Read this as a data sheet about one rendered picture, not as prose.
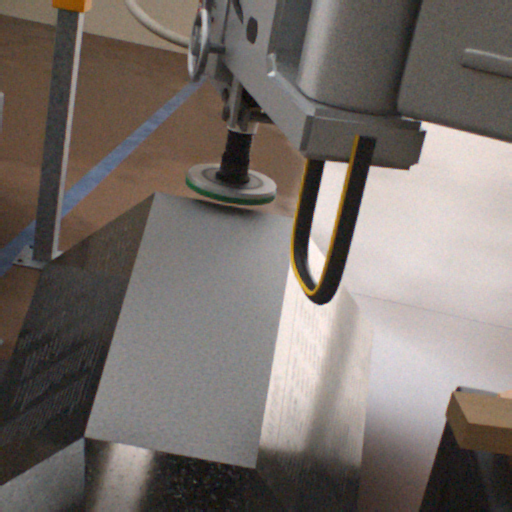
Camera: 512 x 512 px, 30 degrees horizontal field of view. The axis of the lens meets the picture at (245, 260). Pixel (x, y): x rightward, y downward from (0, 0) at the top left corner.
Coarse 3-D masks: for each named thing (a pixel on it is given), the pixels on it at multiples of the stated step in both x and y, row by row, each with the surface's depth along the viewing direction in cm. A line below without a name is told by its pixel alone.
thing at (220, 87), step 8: (216, 88) 223; (224, 88) 212; (224, 96) 211; (240, 104) 199; (224, 112) 197; (240, 112) 198; (248, 112) 195; (256, 112) 199; (224, 120) 198; (240, 120) 198; (248, 120) 196; (256, 120) 199; (264, 120) 199; (272, 120) 200; (240, 128) 198
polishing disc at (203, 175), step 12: (192, 168) 227; (204, 168) 229; (216, 168) 231; (192, 180) 221; (204, 180) 220; (216, 180) 222; (252, 180) 227; (264, 180) 229; (216, 192) 217; (228, 192) 216; (240, 192) 217; (252, 192) 219; (264, 192) 220
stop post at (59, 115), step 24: (72, 0) 337; (72, 24) 342; (72, 48) 346; (72, 72) 349; (72, 96) 356; (48, 120) 356; (48, 144) 360; (48, 168) 363; (48, 192) 367; (48, 216) 370; (48, 240) 374; (24, 264) 372
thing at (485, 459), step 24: (456, 456) 173; (480, 456) 161; (504, 456) 162; (432, 480) 188; (456, 480) 170; (480, 480) 155; (504, 480) 155; (432, 504) 184; (456, 504) 167; (480, 504) 152; (504, 504) 149
